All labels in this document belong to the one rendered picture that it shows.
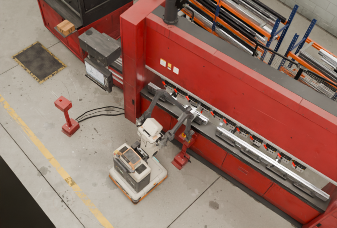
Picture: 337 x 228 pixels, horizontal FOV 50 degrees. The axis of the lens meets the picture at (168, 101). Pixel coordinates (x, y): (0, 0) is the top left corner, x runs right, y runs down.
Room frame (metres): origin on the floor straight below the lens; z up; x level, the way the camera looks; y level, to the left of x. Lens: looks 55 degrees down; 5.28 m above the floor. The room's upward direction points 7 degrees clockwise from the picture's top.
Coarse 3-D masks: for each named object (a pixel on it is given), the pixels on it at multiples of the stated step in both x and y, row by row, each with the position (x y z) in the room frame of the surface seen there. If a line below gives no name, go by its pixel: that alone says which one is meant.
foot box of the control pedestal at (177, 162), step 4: (180, 152) 2.62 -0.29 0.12; (176, 156) 2.54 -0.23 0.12; (188, 156) 2.57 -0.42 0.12; (176, 160) 2.49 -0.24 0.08; (180, 160) 2.48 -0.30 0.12; (184, 160) 2.49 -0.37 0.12; (176, 164) 2.45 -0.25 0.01; (180, 164) 2.44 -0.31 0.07; (184, 164) 2.47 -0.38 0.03; (180, 168) 2.40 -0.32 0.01
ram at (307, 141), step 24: (168, 48) 3.08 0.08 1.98; (168, 72) 3.07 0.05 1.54; (192, 72) 2.90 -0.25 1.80; (216, 72) 2.74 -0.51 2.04; (192, 96) 2.86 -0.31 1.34; (216, 96) 2.70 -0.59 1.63; (240, 96) 2.56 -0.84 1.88; (264, 96) 2.44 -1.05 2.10; (240, 120) 2.50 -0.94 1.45; (264, 120) 2.37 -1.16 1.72; (288, 120) 2.26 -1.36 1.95; (288, 144) 2.18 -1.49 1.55; (312, 144) 2.08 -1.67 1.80; (336, 144) 1.99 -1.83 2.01; (336, 168) 1.90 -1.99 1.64
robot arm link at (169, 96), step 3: (165, 93) 2.73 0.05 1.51; (168, 93) 2.76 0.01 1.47; (168, 96) 2.74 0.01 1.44; (171, 96) 2.75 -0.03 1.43; (171, 99) 2.73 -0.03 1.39; (174, 99) 2.74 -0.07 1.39; (174, 102) 2.72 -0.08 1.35; (177, 102) 2.73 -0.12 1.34; (177, 105) 2.71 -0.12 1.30; (180, 105) 2.72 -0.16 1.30; (180, 108) 2.69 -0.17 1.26; (183, 108) 2.71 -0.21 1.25; (183, 111) 2.68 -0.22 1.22
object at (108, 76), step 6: (84, 60) 3.04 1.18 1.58; (90, 60) 3.05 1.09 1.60; (96, 66) 2.96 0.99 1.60; (102, 66) 2.99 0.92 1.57; (102, 72) 2.87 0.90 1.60; (108, 72) 2.91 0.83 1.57; (90, 78) 3.01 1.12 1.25; (108, 78) 2.81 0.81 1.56; (108, 84) 2.81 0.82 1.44; (108, 90) 2.82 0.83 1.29
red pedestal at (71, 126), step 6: (60, 96) 2.94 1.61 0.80; (54, 102) 2.83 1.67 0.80; (60, 102) 2.84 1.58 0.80; (66, 102) 2.85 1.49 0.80; (60, 108) 2.77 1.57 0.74; (66, 108) 2.77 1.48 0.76; (66, 114) 2.82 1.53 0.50; (66, 120) 2.83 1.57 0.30; (72, 120) 2.95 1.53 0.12; (66, 126) 2.82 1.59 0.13; (72, 126) 2.84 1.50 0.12; (78, 126) 2.89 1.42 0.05; (66, 132) 2.77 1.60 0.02; (72, 132) 2.77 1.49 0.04
